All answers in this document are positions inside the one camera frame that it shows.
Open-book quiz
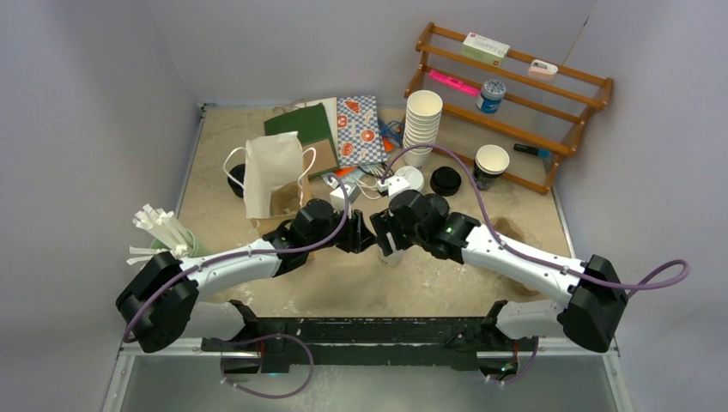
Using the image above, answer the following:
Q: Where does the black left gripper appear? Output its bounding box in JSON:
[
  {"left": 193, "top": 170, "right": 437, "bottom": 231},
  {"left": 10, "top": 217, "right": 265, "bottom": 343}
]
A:
[{"left": 306, "top": 203, "right": 376, "bottom": 253}]

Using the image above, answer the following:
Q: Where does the white paper coffee cup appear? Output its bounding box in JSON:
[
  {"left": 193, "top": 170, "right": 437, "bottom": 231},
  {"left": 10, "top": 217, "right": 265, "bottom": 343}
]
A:
[{"left": 378, "top": 251, "right": 405, "bottom": 265}]

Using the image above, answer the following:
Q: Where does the brown kraft paper bag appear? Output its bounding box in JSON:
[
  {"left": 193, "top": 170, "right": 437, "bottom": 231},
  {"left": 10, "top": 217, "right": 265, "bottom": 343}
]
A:
[{"left": 222, "top": 131, "right": 316, "bottom": 235}]

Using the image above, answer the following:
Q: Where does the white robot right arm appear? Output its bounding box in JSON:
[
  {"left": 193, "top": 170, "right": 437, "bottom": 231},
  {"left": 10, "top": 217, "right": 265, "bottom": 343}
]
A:
[{"left": 370, "top": 190, "right": 628, "bottom": 353}]

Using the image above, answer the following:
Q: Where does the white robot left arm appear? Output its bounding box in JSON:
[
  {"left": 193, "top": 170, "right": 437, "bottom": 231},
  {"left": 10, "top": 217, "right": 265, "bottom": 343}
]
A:
[{"left": 115, "top": 199, "right": 376, "bottom": 353}]

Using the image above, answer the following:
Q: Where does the white cup lid stack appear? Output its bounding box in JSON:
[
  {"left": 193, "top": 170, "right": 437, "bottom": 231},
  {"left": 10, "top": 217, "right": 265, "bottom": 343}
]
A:
[{"left": 395, "top": 166, "right": 425, "bottom": 191}]

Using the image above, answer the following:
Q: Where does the green paper bag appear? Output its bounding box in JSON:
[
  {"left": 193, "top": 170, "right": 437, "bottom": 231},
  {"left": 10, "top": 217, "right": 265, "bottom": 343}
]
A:
[{"left": 264, "top": 103, "right": 339, "bottom": 177}]

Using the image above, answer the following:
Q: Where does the blue checkered paper bag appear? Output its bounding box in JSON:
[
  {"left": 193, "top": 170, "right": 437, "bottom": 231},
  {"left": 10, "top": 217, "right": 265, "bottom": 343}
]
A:
[{"left": 335, "top": 94, "right": 388, "bottom": 178}]

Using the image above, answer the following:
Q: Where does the black cup with white cup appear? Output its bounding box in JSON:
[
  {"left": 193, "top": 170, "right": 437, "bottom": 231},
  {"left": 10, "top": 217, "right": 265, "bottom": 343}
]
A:
[{"left": 472, "top": 144, "right": 510, "bottom": 191}]

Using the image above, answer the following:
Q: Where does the white paper cup stack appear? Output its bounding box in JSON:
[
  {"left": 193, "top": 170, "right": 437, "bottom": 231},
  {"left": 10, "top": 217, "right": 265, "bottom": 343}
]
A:
[{"left": 403, "top": 90, "right": 443, "bottom": 167}]

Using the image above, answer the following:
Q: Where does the small black lid stack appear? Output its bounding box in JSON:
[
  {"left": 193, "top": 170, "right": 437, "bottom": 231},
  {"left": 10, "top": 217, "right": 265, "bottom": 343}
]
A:
[{"left": 227, "top": 164, "right": 246, "bottom": 198}]

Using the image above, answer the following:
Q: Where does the black blue marker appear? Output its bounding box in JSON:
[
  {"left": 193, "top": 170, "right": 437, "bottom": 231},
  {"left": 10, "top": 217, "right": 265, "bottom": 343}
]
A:
[{"left": 513, "top": 143, "right": 550, "bottom": 158}]

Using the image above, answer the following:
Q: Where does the pink highlighter pen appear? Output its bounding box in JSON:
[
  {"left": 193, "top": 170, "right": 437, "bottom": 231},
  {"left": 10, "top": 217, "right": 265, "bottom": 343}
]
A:
[{"left": 428, "top": 70, "right": 480, "bottom": 97}]

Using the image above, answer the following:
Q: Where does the blue lidded jar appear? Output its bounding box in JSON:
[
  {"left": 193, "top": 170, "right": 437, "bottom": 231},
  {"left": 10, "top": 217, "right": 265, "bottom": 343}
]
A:
[{"left": 476, "top": 79, "right": 507, "bottom": 113}]

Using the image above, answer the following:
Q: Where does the wooden shelf rack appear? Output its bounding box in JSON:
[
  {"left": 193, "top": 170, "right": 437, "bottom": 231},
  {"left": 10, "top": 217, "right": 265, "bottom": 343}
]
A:
[{"left": 404, "top": 21, "right": 614, "bottom": 195}]

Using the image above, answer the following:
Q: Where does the green cup of stirrers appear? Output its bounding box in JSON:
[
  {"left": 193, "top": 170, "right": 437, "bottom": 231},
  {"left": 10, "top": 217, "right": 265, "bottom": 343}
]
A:
[{"left": 126, "top": 203, "right": 204, "bottom": 266}]

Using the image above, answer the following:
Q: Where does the white green box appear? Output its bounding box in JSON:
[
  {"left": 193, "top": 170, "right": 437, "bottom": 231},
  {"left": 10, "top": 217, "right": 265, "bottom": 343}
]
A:
[{"left": 460, "top": 33, "right": 510, "bottom": 67}]

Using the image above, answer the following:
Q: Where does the pink white tape dispenser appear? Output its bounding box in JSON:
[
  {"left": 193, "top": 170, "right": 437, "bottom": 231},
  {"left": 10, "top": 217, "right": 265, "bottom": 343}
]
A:
[{"left": 527, "top": 59, "right": 559, "bottom": 82}]

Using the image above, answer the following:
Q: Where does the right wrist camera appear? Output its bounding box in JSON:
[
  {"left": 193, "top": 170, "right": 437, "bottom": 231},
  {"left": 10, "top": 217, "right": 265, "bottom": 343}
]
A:
[{"left": 376, "top": 176, "right": 410, "bottom": 197}]

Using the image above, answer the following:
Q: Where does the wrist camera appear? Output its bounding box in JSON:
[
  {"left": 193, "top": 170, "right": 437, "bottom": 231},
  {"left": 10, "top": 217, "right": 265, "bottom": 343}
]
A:
[
  {"left": 326, "top": 175, "right": 361, "bottom": 212},
  {"left": 376, "top": 176, "right": 410, "bottom": 197}
]

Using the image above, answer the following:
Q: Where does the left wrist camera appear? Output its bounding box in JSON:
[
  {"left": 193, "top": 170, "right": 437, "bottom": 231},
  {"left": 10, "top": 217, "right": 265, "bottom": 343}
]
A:
[{"left": 326, "top": 175, "right": 361, "bottom": 212}]

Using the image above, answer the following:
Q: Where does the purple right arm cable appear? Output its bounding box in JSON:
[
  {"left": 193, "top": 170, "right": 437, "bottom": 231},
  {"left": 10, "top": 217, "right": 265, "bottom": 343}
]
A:
[{"left": 379, "top": 143, "right": 691, "bottom": 294}]

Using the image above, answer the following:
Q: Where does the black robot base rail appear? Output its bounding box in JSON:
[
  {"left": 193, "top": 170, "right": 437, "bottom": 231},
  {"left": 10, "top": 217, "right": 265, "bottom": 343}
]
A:
[{"left": 202, "top": 302, "right": 538, "bottom": 378}]

